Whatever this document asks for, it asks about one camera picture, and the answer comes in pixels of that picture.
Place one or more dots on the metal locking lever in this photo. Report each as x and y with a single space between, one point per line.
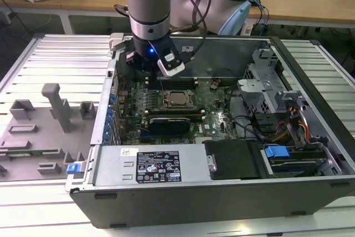
161 85
180 104

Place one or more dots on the silver CPU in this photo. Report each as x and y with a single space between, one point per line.
178 97

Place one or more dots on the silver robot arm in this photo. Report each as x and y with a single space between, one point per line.
147 6

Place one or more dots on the blue expansion slot clip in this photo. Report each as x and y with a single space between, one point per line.
112 99
108 122
107 130
106 138
110 113

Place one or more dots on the CPU socket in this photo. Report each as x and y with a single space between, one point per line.
166 106

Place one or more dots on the black disk bay cover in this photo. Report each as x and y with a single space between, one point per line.
233 159

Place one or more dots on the black RAM stick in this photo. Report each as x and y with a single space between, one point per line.
177 80
174 113

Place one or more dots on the wooden desk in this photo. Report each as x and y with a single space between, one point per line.
83 4

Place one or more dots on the round coin battery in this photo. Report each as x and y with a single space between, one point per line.
214 84

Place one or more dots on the green motherboard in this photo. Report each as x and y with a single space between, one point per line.
210 120

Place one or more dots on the white power adapter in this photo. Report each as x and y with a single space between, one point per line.
248 29

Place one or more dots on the grey power supply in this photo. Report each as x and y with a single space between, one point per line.
111 165

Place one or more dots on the metal drive cage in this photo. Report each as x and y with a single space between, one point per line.
256 92

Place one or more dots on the grey parts rack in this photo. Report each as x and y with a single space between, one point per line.
36 120

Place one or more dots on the blue case latch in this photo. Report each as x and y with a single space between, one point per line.
72 169

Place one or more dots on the green RAM stick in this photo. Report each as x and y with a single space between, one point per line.
25 153

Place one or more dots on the black open PC case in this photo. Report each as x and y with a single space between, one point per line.
166 206

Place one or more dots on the hard disk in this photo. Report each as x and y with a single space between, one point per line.
296 166

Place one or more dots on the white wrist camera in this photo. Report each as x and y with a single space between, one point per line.
172 65

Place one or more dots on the grey metal bracket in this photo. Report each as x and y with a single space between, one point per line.
287 99

